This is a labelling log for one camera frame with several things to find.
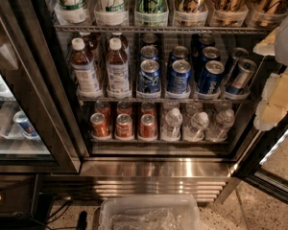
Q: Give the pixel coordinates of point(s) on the clear plastic bin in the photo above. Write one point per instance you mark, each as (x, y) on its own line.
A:
(150, 212)

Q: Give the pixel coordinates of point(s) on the open right fridge door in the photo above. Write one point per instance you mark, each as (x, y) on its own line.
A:
(266, 165)

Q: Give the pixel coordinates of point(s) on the closed left glass fridge door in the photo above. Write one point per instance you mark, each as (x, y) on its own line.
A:
(33, 68)

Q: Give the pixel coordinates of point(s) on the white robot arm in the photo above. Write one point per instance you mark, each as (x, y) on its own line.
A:
(281, 45)

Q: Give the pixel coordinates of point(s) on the front right water bottle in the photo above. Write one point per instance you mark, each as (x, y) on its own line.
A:
(217, 130)

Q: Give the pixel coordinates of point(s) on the green slim can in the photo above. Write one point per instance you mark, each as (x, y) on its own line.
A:
(150, 12)

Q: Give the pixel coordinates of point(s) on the middle wire shelf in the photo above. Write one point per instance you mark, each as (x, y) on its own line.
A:
(163, 100)

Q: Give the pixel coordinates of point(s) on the left front tea bottle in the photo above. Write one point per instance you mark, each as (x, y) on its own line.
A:
(82, 61)

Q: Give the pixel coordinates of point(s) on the top wire shelf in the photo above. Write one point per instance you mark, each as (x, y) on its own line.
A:
(165, 30)

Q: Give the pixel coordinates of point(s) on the front red bull can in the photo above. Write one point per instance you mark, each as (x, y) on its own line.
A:
(239, 79)

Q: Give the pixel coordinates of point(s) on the right front tea bottle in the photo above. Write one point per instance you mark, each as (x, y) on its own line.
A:
(117, 64)

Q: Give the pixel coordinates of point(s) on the orange can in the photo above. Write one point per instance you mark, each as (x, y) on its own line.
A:
(99, 125)
(147, 127)
(123, 127)

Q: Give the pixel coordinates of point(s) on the gold slim can right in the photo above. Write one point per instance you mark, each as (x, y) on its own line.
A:
(266, 13)

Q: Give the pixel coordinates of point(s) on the front middle water bottle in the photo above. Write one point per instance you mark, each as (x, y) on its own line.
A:
(194, 130)

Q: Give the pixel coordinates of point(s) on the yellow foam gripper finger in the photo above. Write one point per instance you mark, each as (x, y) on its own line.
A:
(266, 47)
(273, 106)

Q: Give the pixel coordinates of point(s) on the tea bottle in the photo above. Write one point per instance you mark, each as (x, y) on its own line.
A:
(82, 61)
(117, 64)

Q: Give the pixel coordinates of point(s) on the steel fridge base grille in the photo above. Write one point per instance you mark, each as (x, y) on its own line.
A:
(107, 177)

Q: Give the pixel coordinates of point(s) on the gold slim can left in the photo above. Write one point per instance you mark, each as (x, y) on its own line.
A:
(187, 9)

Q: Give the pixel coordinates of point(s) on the white 7up can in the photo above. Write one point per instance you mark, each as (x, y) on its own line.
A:
(110, 12)
(72, 11)

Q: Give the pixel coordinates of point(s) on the wire shelf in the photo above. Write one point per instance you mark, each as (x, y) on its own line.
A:
(163, 100)
(165, 30)

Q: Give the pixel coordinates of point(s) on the blue pepsi can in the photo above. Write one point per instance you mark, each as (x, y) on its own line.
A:
(210, 77)
(178, 78)

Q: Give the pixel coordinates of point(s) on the front left water bottle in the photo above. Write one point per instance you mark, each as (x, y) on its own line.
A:
(170, 130)

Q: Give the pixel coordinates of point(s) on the water bottle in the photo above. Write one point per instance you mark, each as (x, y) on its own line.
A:
(170, 130)
(194, 130)
(217, 130)

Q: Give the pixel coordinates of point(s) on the front left orange can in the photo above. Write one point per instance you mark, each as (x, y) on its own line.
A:
(99, 125)

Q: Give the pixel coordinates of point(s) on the front middle orange can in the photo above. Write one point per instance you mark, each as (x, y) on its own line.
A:
(123, 127)

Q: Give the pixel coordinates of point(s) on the blue white can left fridge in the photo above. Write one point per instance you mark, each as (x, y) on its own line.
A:
(24, 123)

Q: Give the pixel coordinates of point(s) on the front right orange can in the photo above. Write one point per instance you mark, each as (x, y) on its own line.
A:
(147, 127)

